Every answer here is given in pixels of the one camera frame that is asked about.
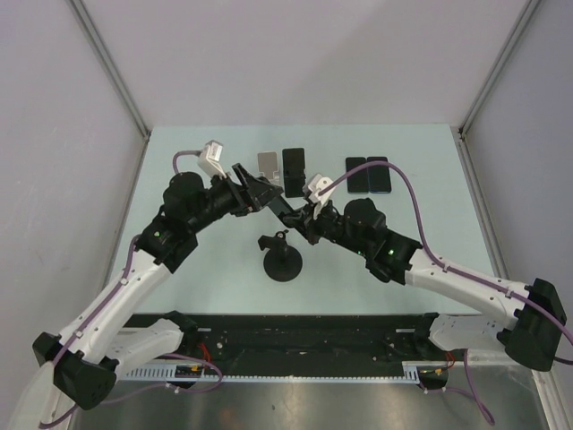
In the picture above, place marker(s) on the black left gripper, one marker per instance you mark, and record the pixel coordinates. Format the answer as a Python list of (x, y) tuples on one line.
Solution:
[(251, 194)]

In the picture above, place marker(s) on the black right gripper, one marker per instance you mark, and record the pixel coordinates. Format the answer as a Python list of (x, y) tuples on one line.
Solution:
[(304, 220)]

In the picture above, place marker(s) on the white folding phone stand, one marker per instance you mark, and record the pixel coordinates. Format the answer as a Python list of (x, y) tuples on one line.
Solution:
[(269, 167)]

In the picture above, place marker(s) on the teal smartphone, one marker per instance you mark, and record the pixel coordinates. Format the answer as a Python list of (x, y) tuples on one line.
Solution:
[(358, 182)]

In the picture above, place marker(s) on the blue smartphone dark screen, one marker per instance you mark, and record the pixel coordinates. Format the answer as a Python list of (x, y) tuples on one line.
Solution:
[(379, 179)]

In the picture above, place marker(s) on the black round-base phone stand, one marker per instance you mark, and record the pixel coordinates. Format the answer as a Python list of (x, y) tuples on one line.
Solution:
[(281, 262)]

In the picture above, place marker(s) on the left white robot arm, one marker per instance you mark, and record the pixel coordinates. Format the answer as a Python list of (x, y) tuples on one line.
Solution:
[(83, 370)]

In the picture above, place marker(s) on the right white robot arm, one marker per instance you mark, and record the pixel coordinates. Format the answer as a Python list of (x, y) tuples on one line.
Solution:
[(528, 317)]

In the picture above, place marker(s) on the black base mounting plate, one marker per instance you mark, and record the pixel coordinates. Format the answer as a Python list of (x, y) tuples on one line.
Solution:
[(314, 344)]

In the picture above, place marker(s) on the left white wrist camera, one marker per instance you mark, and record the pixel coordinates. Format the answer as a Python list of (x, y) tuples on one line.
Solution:
[(208, 160)]

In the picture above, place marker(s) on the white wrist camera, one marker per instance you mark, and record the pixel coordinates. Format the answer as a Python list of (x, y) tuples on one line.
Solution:
[(208, 160), (317, 192)]

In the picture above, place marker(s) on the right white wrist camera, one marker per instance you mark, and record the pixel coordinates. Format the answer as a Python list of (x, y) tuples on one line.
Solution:
[(317, 192)]

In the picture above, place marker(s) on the right aluminium corner post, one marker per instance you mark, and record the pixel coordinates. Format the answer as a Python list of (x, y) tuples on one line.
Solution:
[(508, 49)]

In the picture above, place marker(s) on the aluminium corner post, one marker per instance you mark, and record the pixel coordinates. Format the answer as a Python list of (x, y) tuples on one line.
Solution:
[(101, 51), (508, 49)]

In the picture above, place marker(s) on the white slotted cable duct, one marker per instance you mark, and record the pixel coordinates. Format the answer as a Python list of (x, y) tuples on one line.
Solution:
[(192, 372)]

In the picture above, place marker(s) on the left aluminium corner post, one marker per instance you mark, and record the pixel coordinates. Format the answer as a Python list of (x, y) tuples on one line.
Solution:
[(101, 51)]

